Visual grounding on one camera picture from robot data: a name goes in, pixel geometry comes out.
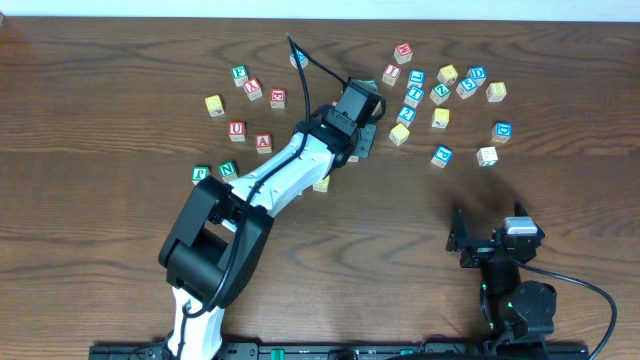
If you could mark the blue D block lower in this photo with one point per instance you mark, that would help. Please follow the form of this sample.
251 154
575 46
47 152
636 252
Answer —
502 132

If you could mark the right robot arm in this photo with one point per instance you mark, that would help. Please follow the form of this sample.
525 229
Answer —
520 313

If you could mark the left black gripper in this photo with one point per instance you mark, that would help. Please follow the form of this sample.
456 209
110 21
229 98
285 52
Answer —
366 140

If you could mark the red X block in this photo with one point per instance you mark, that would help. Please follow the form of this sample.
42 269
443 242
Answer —
253 89

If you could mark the blue X block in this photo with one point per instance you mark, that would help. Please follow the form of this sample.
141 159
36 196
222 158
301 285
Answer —
298 58

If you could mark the blue L block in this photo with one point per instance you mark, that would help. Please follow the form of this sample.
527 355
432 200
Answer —
416 78

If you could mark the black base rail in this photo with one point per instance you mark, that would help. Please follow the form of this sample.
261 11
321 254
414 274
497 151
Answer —
429 350

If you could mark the blue d block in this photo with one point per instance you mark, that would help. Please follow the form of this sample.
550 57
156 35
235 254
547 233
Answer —
477 74
502 132

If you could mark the red A block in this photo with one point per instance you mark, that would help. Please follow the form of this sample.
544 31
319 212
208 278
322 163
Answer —
263 143

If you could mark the blue D block upper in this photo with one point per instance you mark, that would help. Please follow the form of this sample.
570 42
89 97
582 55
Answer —
477 74

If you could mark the red Q block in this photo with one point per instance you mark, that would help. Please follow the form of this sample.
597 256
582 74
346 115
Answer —
278 98

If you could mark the yellow B block far right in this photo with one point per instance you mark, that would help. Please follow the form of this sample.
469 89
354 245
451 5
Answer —
496 92

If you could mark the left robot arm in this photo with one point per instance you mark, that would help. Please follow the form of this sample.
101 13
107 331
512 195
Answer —
216 242

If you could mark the yellow S block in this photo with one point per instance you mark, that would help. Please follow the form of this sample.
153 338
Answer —
399 134

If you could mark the green B block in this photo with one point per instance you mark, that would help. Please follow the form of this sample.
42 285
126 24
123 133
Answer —
371 83

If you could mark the red U block left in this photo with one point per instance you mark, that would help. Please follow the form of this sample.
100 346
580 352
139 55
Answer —
237 131

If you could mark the blue 2 block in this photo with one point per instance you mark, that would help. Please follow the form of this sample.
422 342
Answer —
406 116

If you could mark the blue 5 block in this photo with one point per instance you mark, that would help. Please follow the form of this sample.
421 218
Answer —
466 88

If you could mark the red M block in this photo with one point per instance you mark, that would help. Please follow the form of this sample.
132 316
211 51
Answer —
403 53

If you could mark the plain L block green 7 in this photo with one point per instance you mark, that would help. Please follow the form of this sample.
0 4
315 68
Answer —
487 156

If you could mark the yellow block far left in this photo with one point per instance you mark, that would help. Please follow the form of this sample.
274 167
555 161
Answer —
214 106

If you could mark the green J block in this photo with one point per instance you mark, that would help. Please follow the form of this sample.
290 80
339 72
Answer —
199 173

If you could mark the green Z block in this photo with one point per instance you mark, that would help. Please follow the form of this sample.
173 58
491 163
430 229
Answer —
440 93

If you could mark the yellow block centre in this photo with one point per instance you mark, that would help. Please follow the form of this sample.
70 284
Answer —
377 108

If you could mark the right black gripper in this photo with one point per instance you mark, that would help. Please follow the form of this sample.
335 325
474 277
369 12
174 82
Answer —
483 248

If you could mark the blue T block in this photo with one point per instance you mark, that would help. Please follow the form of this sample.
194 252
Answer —
414 96

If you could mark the blue P block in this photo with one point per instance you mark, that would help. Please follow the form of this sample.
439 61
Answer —
442 156

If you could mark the green N block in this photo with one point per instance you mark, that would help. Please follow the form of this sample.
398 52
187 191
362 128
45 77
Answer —
228 171

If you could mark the yellow block upper right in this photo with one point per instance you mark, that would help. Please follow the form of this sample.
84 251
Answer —
447 75

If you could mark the red I block upper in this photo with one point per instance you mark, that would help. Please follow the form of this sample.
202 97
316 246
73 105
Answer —
391 74

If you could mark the green F block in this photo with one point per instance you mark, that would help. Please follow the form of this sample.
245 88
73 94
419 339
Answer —
239 75

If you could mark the yellow O block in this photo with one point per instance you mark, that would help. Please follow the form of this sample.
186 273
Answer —
323 185

